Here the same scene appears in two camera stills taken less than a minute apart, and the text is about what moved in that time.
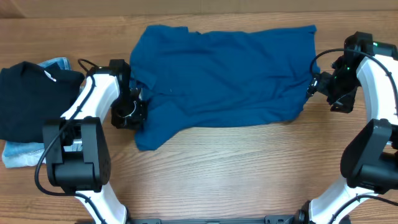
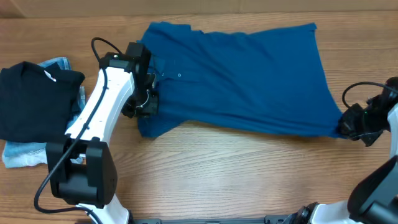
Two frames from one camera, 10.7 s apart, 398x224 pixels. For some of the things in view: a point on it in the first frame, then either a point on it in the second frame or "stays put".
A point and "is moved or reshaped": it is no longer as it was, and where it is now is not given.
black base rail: x=275 y=219 stays put
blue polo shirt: x=193 y=79 is moved or reshaped
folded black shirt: x=30 y=95 stays put
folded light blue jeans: x=21 y=154 stays put
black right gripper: x=315 y=86 → x=348 y=121
